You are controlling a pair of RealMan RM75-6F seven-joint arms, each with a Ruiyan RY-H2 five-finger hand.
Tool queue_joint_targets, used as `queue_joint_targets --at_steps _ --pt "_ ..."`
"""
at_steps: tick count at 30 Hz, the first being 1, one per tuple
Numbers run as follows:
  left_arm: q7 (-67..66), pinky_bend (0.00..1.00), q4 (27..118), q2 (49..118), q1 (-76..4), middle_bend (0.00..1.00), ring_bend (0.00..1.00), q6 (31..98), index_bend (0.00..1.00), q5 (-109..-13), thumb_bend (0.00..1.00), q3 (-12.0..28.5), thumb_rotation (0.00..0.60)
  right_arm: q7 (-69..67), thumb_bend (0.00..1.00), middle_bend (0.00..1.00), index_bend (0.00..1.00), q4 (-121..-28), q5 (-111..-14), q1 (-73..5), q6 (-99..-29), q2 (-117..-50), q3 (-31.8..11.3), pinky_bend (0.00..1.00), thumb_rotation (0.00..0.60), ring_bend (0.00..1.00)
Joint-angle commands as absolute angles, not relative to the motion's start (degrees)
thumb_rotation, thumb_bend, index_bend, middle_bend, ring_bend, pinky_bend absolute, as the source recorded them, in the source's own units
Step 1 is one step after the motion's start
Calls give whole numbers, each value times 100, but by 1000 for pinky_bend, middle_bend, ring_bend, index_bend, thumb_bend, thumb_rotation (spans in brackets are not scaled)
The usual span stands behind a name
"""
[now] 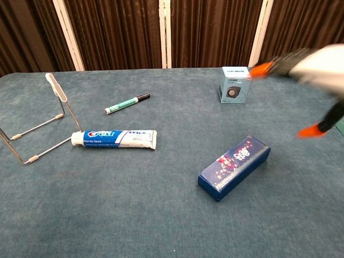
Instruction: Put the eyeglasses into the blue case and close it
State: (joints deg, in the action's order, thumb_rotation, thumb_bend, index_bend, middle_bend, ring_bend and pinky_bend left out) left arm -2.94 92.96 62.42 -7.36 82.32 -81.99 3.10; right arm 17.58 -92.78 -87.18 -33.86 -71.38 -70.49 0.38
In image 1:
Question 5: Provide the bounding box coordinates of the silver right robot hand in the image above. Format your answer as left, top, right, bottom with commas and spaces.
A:
248, 44, 344, 139

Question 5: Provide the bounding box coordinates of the blue glasses case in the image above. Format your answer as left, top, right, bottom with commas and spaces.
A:
197, 135, 271, 203

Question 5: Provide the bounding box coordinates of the small light-blue speaker box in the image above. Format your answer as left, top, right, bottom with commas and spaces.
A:
218, 66, 253, 104

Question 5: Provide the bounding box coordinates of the brown pleated curtain panel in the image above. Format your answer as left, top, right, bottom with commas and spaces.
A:
169, 0, 264, 68
0, 0, 75, 77
63, 0, 163, 71
257, 0, 344, 67

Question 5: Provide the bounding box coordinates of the green marker with black cap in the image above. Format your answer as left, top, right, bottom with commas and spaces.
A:
104, 92, 151, 116

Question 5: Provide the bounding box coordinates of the blue felt table cloth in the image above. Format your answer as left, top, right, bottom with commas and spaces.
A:
0, 65, 344, 258

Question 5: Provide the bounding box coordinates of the white blue toothpaste tube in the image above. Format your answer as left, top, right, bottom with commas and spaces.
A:
70, 129, 158, 151

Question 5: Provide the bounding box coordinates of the white screen frame post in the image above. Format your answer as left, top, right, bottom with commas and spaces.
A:
158, 0, 172, 69
247, 0, 275, 67
52, 0, 86, 71

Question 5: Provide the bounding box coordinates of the metal wire stand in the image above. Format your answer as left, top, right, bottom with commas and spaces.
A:
0, 73, 83, 165

